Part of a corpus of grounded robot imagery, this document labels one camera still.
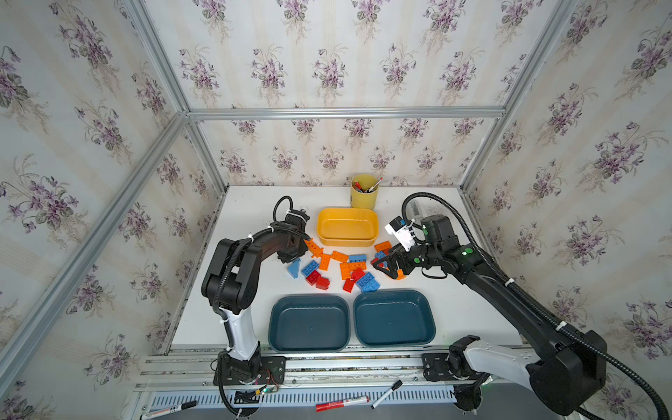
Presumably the long orange lego plate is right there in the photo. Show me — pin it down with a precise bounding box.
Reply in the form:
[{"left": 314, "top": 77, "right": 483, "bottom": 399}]
[{"left": 304, "top": 239, "right": 324, "bottom": 258}]

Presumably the blue sloped lego brick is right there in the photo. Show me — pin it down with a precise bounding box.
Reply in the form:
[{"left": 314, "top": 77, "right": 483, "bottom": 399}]
[{"left": 287, "top": 258, "right": 300, "bottom": 279}]

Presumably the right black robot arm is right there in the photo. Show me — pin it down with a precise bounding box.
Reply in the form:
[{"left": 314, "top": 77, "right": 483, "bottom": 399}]
[{"left": 373, "top": 192, "right": 670, "bottom": 419}]

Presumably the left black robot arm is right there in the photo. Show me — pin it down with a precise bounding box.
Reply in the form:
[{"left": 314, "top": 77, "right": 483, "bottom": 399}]
[{"left": 201, "top": 195, "right": 310, "bottom": 366}]

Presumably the orange flat lego top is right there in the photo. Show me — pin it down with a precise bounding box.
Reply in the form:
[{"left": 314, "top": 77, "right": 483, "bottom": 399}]
[{"left": 374, "top": 241, "right": 392, "bottom": 252}]

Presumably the large blue lego block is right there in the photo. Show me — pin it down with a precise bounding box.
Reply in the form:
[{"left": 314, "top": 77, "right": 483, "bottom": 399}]
[{"left": 356, "top": 273, "right": 380, "bottom": 293}]

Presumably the orange lego brick pair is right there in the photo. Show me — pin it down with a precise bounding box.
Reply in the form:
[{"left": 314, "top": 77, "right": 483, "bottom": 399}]
[{"left": 339, "top": 262, "right": 367, "bottom": 280}]

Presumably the red lego brick small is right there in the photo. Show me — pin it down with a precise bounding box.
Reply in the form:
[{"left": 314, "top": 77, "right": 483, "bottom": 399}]
[{"left": 343, "top": 279, "right": 356, "bottom": 293}]

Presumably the yellow plastic bin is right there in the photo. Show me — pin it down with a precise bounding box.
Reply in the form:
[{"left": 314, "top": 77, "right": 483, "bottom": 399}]
[{"left": 317, "top": 208, "right": 380, "bottom": 248}]

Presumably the right teal plastic bin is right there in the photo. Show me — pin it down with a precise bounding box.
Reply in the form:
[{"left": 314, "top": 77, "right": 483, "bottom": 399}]
[{"left": 353, "top": 289, "right": 436, "bottom": 348}]

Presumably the teal plastic bin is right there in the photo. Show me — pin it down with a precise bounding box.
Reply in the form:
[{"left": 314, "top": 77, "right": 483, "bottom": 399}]
[
  {"left": 353, "top": 289, "right": 436, "bottom": 348},
  {"left": 268, "top": 294, "right": 350, "bottom": 353}
]

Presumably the grey stapler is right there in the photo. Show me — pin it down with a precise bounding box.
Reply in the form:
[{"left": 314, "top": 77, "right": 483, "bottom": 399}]
[{"left": 406, "top": 201, "right": 424, "bottom": 220}]

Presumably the yellow pen cup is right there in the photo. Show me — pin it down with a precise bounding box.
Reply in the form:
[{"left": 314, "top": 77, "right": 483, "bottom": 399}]
[{"left": 350, "top": 174, "right": 381, "bottom": 210}]

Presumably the left teal plastic bin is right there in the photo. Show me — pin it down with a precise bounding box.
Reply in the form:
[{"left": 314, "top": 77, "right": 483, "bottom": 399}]
[{"left": 268, "top": 294, "right": 350, "bottom": 353}]

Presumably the black white marker pen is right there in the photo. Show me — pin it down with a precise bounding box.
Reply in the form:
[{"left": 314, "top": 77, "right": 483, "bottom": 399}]
[{"left": 371, "top": 380, "right": 404, "bottom": 410}]

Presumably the red marker pen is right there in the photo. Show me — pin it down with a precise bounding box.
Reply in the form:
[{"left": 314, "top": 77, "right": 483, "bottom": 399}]
[{"left": 315, "top": 395, "right": 369, "bottom": 412}]

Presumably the black marker at left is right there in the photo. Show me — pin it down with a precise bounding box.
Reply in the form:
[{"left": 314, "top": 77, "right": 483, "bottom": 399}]
[{"left": 140, "top": 400, "right": 198, "bottom": 420}]

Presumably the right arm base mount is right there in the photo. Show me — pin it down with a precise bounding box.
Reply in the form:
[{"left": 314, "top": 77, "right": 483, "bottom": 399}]
[{"left": 421, "top": 334, "right": 490, "bottom": 383}]

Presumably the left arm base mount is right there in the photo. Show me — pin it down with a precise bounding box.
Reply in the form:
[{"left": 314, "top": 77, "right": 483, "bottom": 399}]
[{"left": 210, "top": 355, "right": 287, "bottom": 387}]

